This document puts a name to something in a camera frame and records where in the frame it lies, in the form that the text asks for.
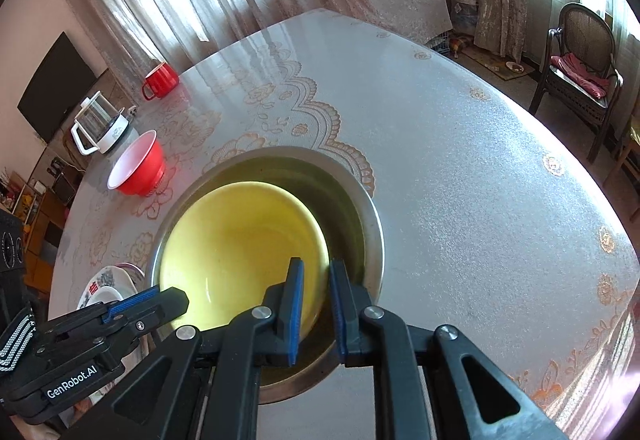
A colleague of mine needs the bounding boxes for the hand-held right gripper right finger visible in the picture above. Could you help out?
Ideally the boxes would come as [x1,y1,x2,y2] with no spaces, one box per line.
[328,259,568,440]

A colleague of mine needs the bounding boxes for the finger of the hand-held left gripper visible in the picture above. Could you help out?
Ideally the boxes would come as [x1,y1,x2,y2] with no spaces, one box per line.
[106,285,190,337]
[101,284,162,324]

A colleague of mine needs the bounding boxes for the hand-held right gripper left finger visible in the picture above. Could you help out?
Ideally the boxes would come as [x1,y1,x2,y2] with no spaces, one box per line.
[70,257,306,440]

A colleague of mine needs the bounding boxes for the small white floral plate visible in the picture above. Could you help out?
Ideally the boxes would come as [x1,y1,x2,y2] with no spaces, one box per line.
[80,286,136,311]

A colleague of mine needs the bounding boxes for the pink-rimmed floral plate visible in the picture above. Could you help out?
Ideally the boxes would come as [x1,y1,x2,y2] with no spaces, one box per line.
[114,262,147,282]

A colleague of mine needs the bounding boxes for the white dragon-print plate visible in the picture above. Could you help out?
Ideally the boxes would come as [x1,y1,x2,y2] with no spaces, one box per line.
[76,266,151,371]

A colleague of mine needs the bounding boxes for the yellow plastic bowl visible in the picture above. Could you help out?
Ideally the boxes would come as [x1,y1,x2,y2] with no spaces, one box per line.
[159,181,331,342]

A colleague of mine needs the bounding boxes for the stainless steel bowl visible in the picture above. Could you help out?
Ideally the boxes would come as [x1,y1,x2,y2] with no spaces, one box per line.
[145,146,385,403]

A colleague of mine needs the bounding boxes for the red plastic bowl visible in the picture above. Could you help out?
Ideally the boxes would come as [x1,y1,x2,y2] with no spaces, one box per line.
[107,130,166,197]

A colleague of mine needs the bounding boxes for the large black appliance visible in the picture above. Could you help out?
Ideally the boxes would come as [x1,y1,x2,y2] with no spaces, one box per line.
[0,210,26,274]

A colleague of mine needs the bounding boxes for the wooden cabinet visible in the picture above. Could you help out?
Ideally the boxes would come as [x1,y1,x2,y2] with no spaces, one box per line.
[20,185,69,281]

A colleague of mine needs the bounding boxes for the small black appliance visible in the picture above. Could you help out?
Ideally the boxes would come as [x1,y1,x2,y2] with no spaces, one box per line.
[50,170,77,204]

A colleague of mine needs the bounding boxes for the white glass kettle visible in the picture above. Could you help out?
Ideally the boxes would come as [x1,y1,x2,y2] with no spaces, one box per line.
[71,91,134,156]

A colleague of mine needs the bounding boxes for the lace tablecloth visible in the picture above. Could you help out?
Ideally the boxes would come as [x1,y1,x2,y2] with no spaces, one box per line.
[47,7,640,440]

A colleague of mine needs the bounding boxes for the red mug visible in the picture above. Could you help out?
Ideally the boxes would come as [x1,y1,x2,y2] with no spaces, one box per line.
[141,62,180,101]

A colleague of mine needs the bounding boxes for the brown floor mat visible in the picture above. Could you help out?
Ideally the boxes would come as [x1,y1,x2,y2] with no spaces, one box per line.
[467,47,534,81]

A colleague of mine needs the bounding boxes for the patterned cushion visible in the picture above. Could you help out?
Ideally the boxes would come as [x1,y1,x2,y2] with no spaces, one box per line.
[446,0,482,41]

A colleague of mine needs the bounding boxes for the red seat cushion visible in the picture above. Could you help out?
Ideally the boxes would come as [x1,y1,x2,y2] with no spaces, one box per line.
[550,52,612,99]

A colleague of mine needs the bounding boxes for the wooden chair red cushion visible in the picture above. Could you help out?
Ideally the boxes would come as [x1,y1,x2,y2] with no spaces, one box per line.
[529,2,626,162]

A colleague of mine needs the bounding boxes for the black wall television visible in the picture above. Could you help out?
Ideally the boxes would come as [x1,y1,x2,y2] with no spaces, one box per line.
[16,31,98,144]

